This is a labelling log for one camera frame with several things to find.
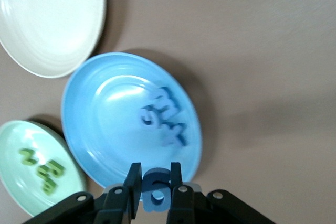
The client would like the blue foam number 6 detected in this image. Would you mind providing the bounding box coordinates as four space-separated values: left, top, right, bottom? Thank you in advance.
141 167 174 213

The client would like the green foam letter U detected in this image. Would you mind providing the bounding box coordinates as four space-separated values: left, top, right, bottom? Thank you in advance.
36 165 52 180

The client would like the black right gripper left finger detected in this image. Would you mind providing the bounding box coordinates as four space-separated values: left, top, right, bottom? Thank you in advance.
93 163 142 224

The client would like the green plate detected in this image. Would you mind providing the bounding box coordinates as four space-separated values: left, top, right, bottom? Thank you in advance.
0 120 89 218

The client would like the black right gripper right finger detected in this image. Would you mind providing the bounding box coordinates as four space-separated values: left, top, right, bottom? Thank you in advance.
166 162 200 224

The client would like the blue plate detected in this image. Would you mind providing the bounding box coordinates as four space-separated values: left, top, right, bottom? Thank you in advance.
60 52 203 189

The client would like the blue foam letter X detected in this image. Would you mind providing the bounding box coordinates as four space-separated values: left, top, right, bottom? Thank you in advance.
160 121 190 149

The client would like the beige plate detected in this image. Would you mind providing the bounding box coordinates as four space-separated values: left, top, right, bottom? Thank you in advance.
0 0 107 79

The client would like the green foam letter N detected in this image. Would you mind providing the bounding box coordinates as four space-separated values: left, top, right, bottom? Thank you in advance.
18 149 38 167

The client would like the green foam letter B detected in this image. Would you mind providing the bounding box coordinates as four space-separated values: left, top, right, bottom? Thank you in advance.
40 179 58 196

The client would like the blue foam letter E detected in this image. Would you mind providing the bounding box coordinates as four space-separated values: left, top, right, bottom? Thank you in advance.
151 86 182 123

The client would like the green foam letter P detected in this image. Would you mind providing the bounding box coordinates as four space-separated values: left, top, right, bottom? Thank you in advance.
49 159 66 179

